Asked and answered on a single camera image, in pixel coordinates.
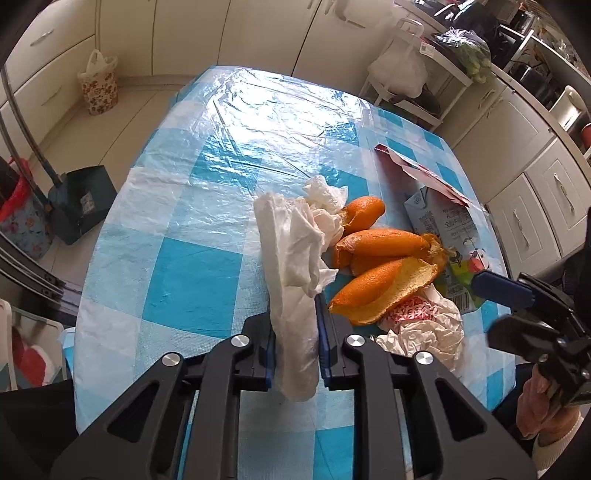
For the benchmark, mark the red lined trash bin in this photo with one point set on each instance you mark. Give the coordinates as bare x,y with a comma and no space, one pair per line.
16,195

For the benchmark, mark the small orange peel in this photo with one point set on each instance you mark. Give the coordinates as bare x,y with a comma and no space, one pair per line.
361,214

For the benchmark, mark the dark green dustpan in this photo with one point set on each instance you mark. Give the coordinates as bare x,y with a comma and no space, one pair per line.
80,202

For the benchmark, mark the blue white checkered tablecloth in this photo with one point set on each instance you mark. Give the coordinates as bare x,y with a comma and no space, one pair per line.
176,266

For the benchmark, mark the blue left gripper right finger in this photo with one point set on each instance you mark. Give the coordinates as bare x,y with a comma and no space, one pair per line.
324,347

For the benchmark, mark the bag of green vegetables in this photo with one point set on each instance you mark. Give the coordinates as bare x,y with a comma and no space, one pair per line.
470,50

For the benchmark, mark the white plastic bag on cart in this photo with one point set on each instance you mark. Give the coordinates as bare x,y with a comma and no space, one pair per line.
400,69

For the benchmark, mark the person's right hand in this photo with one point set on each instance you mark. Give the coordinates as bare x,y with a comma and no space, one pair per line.
533,416

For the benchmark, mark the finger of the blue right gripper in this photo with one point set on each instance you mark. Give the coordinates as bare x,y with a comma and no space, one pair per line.
502,290

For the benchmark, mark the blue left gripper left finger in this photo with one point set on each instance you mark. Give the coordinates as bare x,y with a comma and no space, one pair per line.
270,355

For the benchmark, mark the large orange peel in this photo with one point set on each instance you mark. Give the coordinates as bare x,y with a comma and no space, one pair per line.
389,266

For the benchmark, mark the white plastic bag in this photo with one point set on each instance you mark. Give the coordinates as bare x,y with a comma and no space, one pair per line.
400,69
428,322

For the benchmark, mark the red white paper envelope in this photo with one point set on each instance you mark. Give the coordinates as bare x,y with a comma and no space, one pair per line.
427,177

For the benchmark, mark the white rolling shelf cart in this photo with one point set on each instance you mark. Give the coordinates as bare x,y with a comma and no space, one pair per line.
445,85

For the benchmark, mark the floral bag on floor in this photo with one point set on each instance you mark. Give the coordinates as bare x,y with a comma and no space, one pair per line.
98,83

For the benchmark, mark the white tissue paper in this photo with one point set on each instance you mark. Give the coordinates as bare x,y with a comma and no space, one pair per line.
294,234

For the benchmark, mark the green white milk carton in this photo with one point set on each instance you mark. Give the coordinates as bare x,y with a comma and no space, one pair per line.
431,212

